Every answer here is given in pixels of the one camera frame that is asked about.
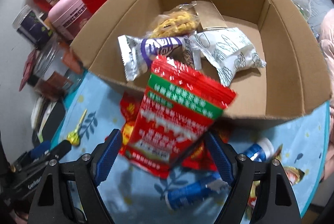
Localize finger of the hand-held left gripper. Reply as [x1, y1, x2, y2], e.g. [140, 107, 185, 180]
[26, 140, 51, 159]
[49, 140, 72, 160]

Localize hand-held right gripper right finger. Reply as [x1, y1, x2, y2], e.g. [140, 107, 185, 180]
[204, 132, 303, 224]

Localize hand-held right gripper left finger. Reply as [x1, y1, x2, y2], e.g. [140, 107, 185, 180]
[27, 129, 123, 224]

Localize yellow lollipop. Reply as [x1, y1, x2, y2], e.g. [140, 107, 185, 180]
[66, 109, 88, 147]

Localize red gold snack packet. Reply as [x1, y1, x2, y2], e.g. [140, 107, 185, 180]
[183, 141, 218, 171]

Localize blue foil roll packet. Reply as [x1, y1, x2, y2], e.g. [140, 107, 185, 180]
[167, 172, 231, 210]

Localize red yellow snack packet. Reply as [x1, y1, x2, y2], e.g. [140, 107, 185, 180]
[119, 94, 143, 154]

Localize red green snack packet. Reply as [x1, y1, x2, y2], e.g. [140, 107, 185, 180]
[125, 56, 237, 179]

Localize green gold snack packet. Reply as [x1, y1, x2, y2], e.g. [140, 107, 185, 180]
[247, 146, 306, 211]

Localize white patterned snack packet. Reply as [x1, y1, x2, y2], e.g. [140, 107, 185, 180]
[189, 27, 267, 86]

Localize silver purple snack packet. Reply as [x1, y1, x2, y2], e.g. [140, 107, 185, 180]
[117, 34, 201, 82]

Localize small brown cardboard box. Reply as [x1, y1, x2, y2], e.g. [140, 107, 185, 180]
[194, 0, 227, 30]

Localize yellow waffle snack packet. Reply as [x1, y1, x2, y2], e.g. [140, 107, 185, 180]
[149, 4, 201, 38]

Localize black smartphone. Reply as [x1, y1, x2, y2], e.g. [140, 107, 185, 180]
[32, 101, 66, 145]

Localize white green tissue box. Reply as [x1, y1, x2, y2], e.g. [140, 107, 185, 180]
[31, 96, 50, 128]

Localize small jar with red contents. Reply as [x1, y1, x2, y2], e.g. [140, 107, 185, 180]
[34, 71, 73, 102]

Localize dark red foil sachets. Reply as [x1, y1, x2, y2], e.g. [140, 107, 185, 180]
[19, 49, 37, 91]

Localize blue floral cloth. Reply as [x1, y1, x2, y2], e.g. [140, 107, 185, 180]
[51, 71, 330, 224]

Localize clear glass jar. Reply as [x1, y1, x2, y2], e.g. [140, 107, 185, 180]
[31, 34, 84, 84]

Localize dark purple jar white lid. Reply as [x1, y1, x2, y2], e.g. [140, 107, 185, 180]
[12, 4, 53, 44]

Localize pink canister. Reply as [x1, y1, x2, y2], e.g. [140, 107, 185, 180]
[48, 0, 92, 40]

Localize pink puffer jacket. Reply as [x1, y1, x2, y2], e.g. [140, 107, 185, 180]
[318, 9, 334, 115]

